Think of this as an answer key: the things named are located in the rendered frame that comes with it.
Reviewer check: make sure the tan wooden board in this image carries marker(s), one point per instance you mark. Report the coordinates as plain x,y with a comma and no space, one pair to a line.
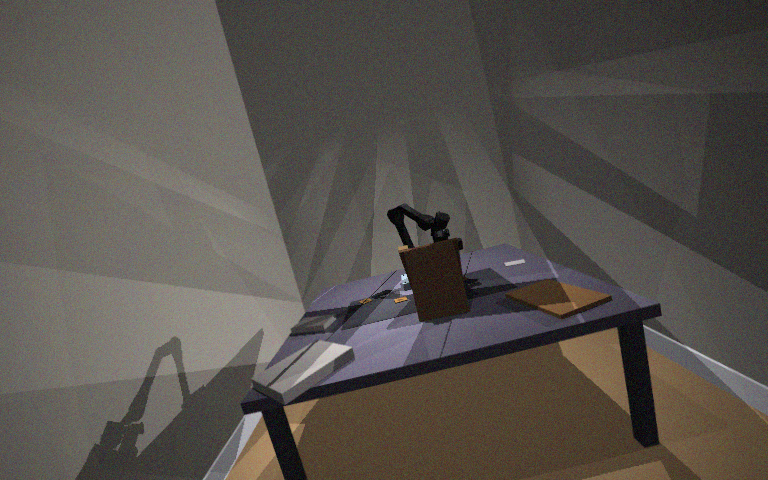
558,299

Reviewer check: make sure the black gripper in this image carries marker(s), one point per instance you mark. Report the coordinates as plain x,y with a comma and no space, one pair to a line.
460,243

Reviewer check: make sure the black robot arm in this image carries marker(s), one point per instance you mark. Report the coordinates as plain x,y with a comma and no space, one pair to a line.
425,222

